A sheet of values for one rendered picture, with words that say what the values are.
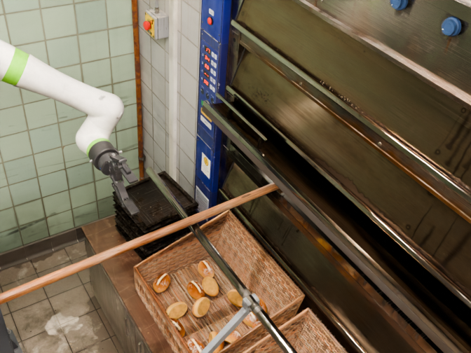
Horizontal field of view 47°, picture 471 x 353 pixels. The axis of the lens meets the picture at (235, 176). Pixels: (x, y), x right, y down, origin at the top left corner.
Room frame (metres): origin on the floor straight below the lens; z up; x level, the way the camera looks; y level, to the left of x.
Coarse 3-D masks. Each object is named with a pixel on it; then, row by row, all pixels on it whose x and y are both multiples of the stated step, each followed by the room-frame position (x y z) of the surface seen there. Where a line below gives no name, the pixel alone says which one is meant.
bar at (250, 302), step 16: (176, 208) 1.43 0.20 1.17; (208, 240) 1.28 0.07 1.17; (224, 272) 1.15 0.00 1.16; (240, 288) 1.09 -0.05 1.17; (256, 304) 1.03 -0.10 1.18; (240, 320) 1.02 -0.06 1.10; (224, 336) 0.99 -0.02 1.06; (272, 336) 0.94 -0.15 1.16; (208, 352) 0.96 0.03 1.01; (288, 352) 0.88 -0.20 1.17
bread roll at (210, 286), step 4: (204, 280) 1.54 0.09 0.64; (208, 280) 1.54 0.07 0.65; (212, 280) 1.54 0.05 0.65; (204, 284) 1.53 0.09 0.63; (208, 284) 1.52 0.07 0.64; (212, 284) 1.52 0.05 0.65; (216, 284) 1.52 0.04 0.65; (204, 288) 1.51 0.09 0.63; (208, 288) 1.51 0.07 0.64; (212, 288) 1.50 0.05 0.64; (216, 288) 1.50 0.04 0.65; (208, 292) 1.49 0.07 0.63; (212, 292) 1.49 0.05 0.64; (216, 292) 1.49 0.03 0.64
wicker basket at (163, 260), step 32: (224, 224) 1.76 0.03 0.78; (160, 256) 1.57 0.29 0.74; (192, 256) 1.67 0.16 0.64; (224, 256) 1.69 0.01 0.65; (256, 256) 1.57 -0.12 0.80; (224, 288) 1.55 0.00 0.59; (256, 288) 1.50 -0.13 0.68; (288, 288) 1.40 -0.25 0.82; (160, 320) 1.32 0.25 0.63; (192, 320) 1.37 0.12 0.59; (224, 320) 1.39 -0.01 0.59; (288, 320) 1.31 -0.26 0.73; (224, 352) 1.13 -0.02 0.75
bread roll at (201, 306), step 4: (196, 300) 1.43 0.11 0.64; (200, 300) 1.42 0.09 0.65; (204, 300) 1.43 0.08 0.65; (208, 300) 1.44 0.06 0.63; (196, 304) 1.41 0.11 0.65; (200, 304) 1.41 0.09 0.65; (204, 304) 1.42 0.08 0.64; (208, 304) 1.43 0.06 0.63; (192, 308) 1.40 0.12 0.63; (196, 308) 1.39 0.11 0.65; (200, 308) 1.39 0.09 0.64; (204, 308) 1.40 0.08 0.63; (208, 308) 1.42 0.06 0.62; (192, 312) 1.38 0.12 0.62; (196, 312) 1.37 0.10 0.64; (200, 312) 1.38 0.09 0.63; (204, 312) 1.39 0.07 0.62; (196, 316) 1.37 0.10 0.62; (200, 316) 1.37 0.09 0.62
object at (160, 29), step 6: (150, 12) 2.30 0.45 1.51; (162, 12) 2.31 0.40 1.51; (150, 18) 2.27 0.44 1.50; (156, 18) 2.24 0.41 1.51; (162, 18) 2.26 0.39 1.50; (168, 18) 2.28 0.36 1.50; (150, 24) 2.27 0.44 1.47; (156, 24) 2.24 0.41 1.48; (162, 24) 2.26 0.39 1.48; (168, 24) 2.28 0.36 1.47; (150, 30) 2.27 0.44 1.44; (156, 30) 2.24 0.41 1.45; (162, 30) 2.26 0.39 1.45; (168, 30) 2.28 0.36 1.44; (156, 36) 2.24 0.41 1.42; (162, 36) 2.26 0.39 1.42; (168, 36) 2.28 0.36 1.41
